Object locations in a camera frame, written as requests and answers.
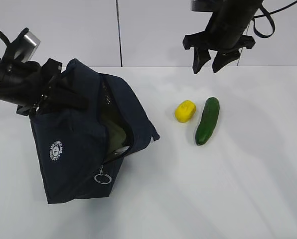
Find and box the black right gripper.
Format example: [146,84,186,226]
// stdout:
[183,31,256,74]

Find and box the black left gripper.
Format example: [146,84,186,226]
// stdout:
[16,58,89,115]

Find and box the green cucumber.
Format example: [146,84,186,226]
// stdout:
[195,97,220,145]

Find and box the yellow lemon-shaped toy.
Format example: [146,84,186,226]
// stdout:
[174,100,196,123]

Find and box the dark navy lunch bag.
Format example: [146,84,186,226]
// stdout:
[29,59,160,204]

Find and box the glass container with green lid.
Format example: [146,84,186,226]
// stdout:
[107,120,130,157]

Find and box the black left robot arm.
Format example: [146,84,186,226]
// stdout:
[0,57,89,116]

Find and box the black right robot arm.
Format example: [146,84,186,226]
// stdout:
[183,0,262,74]

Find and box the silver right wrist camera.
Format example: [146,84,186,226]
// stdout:
[191,0,216,12]

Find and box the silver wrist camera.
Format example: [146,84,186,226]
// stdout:
[14,31,41,63]
[191,0,216,12]

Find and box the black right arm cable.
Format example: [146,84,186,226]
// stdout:
[252,0,297,39]

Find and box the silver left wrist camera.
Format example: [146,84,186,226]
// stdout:
[14,31,41,63]

